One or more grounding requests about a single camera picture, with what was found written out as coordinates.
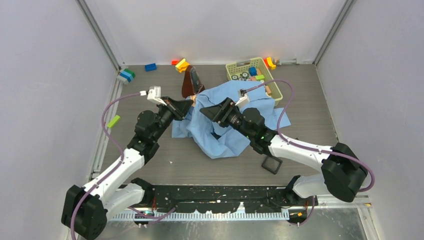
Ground blue block in basket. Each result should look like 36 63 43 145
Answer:
248 66 258 76

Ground yellow arch block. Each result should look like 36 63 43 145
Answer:
265 57 277 70

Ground red toy brick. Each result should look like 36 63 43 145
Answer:
171 60 180 66

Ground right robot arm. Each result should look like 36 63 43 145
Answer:
200 98 375 205

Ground green block in basket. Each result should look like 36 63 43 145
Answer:
254 74 265 81

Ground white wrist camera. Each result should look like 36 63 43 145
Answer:
235 89 250 109
139 86 167 106

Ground yellow toy block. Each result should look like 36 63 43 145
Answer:
175 58 190 73

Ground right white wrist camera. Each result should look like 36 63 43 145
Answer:
235 89 250 109

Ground lime green block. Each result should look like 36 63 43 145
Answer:
106 115 121 129

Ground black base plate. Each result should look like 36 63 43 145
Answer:
140 185 317 214

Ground blue toy brick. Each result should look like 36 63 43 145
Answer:
144 63 157 72

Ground yellow-green plastic basket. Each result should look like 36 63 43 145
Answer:
225 57 283 107

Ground stacked blue green bricks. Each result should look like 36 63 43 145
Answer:
116 68 136 85

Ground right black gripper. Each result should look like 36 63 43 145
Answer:
200 97 254 140

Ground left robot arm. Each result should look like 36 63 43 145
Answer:
61 97 193 240

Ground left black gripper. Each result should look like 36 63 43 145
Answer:
152 96 193 142

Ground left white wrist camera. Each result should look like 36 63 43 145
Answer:
139 86 167 106

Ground black square frame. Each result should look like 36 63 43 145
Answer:
261 156 283 175

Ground orange brooch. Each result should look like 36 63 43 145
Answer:
189 95 197 106

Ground light blue shirt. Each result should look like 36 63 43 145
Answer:
171 80 291 159

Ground brown wooden metronome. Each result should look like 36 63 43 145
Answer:
181 65 205 98

